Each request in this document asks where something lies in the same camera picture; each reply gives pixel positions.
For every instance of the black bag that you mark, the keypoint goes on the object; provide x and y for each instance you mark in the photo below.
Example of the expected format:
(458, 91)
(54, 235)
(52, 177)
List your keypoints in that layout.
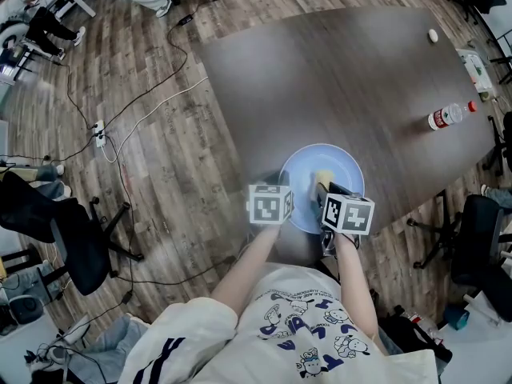
(412, 334)

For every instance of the blue jeans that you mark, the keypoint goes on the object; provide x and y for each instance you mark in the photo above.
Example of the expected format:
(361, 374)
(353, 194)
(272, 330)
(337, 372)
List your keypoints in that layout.
(112, 346)

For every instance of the person's right forearm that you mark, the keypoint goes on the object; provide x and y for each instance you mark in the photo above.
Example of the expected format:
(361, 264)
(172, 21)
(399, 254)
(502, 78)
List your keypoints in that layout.
(354, 278)

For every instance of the small white round object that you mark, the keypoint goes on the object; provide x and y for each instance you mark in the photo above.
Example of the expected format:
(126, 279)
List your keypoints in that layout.
(433, 35)

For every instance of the white printed t-shirt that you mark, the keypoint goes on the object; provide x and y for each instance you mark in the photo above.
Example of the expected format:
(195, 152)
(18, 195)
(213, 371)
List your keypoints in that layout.
(312, 334)

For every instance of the clear water bottle red label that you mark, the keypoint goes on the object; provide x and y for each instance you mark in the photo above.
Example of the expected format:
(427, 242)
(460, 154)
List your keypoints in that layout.
(446, 117)

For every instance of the yellow sponge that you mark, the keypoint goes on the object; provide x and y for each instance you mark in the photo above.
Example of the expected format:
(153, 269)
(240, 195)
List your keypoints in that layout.
(325, 175)

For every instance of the clear plastic box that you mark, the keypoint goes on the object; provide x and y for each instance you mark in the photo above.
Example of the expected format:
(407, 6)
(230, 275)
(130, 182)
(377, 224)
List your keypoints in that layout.
(476, 68)

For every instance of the light blue plate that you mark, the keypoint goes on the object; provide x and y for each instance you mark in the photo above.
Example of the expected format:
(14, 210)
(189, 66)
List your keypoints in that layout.
(340, 162)

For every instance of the cream jacket navy stripes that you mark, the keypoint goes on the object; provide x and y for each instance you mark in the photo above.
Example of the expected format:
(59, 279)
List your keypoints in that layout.
(180, 342)

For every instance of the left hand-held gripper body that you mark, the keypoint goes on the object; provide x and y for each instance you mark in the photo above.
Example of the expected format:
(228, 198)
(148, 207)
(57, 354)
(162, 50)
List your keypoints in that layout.
(265, 209)

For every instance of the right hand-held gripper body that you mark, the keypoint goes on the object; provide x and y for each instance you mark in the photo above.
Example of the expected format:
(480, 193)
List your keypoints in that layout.
(349, 216)

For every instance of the white power strip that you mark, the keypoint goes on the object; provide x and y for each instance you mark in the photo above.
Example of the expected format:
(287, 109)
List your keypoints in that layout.
(99, 133)

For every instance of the person's left forearm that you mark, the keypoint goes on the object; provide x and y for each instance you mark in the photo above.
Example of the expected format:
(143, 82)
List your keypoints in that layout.
(248, 266)

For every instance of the black power adapter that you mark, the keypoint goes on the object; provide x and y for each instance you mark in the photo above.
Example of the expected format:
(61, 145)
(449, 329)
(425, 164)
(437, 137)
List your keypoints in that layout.
(185, 19)

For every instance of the grey round device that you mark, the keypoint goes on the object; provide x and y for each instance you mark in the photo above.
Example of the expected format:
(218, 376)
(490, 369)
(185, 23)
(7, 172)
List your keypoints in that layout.
(25, 308)

